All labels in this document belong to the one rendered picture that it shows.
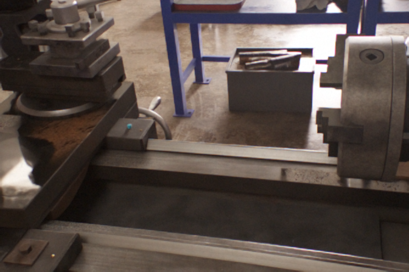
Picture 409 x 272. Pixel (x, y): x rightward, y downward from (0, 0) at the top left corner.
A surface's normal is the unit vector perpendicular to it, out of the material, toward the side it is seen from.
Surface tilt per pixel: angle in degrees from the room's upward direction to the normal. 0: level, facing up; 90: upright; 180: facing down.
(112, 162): 0
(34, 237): 0
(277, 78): 90
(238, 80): 90
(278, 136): 0
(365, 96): 52
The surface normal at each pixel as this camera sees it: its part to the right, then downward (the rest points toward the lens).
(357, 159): -0.22, 0.69
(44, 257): -0.07, -0.85
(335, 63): -0.22, -0.18
